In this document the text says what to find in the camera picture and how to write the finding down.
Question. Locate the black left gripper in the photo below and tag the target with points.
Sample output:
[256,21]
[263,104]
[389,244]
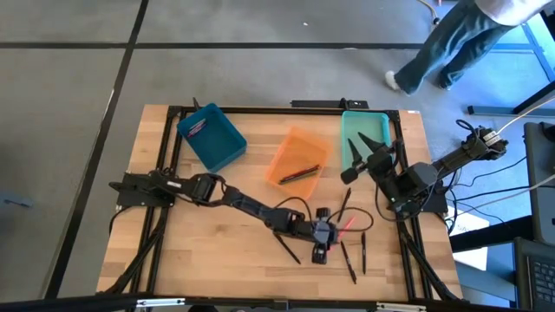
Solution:
[325,233]

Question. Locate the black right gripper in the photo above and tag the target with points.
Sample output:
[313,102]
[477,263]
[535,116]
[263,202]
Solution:
[381,162]

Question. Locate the pink pencil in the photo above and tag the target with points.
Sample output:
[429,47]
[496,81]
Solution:
[347,228]

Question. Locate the red pencil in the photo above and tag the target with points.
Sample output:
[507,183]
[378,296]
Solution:
[301,172]

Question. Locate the pale crayon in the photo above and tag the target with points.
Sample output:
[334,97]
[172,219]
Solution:
[199,131]

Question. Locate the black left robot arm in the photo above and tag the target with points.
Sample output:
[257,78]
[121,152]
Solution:
[251,206]

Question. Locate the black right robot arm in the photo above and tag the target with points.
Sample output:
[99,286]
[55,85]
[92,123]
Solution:
[455,158]

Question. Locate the teal translucent plastic bin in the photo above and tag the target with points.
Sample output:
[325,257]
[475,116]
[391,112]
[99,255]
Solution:
[373,125]

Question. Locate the black pen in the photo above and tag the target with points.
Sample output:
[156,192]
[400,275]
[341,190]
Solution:
[348,262]
[287,248]
[344,204]
[363,253]

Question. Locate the orange translucent plastic bin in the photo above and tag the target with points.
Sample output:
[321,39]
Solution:
[299,151]

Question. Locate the black beam with silver plates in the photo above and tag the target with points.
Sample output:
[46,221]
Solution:
[260,303]

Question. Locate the dark blue plastic bin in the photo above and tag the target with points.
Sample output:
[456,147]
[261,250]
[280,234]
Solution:
[221,147]

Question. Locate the person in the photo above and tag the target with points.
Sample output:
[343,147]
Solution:
[451,39]

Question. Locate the white paper sheet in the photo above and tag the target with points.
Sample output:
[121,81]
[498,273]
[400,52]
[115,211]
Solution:
[470,255]

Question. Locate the grey equipment case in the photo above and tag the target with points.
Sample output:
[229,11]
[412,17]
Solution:
[539,182]

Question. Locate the dark laptop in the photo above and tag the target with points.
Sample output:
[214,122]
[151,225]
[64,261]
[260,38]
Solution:
[537,277]

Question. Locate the small dark floor object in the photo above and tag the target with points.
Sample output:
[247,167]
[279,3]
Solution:
[17,201]

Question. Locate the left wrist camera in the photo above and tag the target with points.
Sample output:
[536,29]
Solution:
[319,255]

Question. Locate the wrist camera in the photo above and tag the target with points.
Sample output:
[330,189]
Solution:
[319,255]
[349,175]

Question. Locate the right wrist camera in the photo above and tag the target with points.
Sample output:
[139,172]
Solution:
[349,175]

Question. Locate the black bracket bar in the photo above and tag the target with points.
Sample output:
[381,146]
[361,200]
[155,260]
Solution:
[329,104]

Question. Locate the black aluminium table frame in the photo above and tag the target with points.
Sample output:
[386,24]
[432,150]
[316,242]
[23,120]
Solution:
[282,111]

